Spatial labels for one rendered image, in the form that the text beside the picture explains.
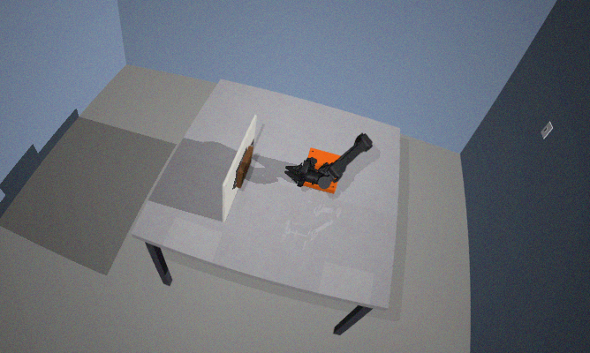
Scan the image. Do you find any brown picture frame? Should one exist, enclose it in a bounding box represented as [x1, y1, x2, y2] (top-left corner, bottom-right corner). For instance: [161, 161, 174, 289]
[236, 146, 253, 189]

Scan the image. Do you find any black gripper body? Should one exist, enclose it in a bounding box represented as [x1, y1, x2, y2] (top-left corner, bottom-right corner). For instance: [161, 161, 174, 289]
[297, 160, 320, 187]

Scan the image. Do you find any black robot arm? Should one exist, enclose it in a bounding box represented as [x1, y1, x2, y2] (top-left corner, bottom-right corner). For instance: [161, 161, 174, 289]
[306, 133, 373, 189]

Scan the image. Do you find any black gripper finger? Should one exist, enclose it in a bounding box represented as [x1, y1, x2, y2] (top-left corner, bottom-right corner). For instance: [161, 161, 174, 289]
[284, 170, 299, 183]
[285, 163, 302, 176]

